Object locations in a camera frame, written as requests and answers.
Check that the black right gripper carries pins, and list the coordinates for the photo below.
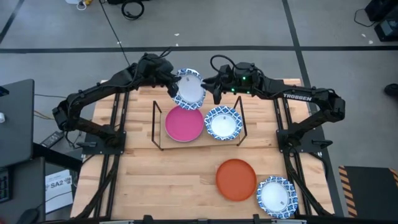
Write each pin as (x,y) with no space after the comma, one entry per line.
(241,77)

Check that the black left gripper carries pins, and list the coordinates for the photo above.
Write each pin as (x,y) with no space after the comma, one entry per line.
(155,70)

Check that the blue patterned paper plate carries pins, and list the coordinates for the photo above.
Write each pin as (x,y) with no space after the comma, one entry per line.
(276,196)
(223,124)
(189,90)

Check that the pink plastic plate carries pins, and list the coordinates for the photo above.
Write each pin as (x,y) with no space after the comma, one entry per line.
(184,124)

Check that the orange plastic plate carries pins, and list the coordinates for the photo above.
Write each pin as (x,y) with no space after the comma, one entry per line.
(236,180)

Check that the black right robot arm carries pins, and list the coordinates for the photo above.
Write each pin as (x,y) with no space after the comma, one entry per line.
(320,98)

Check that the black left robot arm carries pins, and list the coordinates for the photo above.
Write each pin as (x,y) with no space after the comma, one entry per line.
(99,87)

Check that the yellow plug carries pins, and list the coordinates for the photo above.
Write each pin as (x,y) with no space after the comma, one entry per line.
(88,2)

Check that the white power box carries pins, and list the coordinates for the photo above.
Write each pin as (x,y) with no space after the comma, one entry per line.
(73,1)

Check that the black power brick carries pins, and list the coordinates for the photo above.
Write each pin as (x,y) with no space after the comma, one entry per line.
(52,139)

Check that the white SA2 paper sign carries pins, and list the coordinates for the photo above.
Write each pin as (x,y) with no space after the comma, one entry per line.
(59,189)

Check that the dark grey desk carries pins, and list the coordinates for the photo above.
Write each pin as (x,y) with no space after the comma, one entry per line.
(15,124)

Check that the person's foot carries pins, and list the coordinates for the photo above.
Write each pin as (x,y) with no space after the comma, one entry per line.
(391,90)

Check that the black cabinet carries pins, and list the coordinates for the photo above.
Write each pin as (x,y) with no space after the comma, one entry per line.
(28,186)

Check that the small black equipment box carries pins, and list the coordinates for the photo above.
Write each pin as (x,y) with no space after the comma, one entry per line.
(387,31)

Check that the black hazard-striped floor mat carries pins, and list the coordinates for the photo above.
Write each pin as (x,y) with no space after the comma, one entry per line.
(370,193)

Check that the large black equipment case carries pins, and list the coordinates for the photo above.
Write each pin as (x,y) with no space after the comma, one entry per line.
(382,7)

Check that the black rounded floor object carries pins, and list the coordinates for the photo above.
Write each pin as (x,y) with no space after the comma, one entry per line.
(28,216)

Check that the black button control panel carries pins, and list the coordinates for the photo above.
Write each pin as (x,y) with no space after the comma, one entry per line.
(4,186)

